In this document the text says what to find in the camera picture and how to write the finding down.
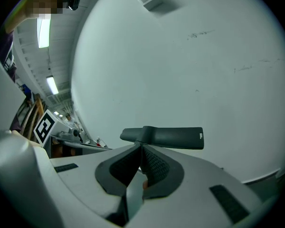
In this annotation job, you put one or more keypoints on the red fire extinguisher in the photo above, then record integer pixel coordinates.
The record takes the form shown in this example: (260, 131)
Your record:
(98, 142)

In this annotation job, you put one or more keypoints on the person's right hand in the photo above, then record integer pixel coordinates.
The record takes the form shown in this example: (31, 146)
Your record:
(145, 184)

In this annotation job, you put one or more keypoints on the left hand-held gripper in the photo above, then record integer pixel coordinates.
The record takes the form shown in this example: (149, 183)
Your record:
(46, 127)

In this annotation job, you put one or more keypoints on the person's head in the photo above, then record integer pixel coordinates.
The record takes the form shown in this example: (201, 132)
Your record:
(38, 3)

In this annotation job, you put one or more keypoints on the long ceiling light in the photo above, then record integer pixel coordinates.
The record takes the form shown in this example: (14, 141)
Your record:
(44, 32)
(52, 85)
(58, 114)

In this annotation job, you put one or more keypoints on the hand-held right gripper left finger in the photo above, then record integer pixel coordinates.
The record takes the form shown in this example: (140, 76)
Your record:
(85, 174)

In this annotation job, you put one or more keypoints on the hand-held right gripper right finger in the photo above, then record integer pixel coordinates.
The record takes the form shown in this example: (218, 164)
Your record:
(199, 179)

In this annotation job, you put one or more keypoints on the wooden rack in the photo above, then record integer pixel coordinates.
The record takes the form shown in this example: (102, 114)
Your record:
(35, 110)

